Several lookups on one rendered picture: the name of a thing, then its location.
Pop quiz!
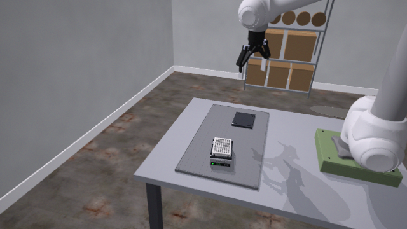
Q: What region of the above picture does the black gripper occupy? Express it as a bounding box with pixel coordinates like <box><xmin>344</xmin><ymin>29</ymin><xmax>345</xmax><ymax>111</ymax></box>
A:
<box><xmin>236</xmin><ymin>30</ymin><xmax>271</xmax><ymax>79</ymax></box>

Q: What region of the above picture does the dark grey rectangular frame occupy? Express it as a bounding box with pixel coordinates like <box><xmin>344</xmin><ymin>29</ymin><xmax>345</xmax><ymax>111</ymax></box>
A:
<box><xmin>231</xmin><ymin>112</ymin><xmax>256</xmax><ymax>129</ymax></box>

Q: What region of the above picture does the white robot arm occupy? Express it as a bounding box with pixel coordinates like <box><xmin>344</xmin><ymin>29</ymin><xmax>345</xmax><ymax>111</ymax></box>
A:
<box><xmin>238</xmin><ymin>0</ymin><xmax>407</xmax><ymax>172</ymax></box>

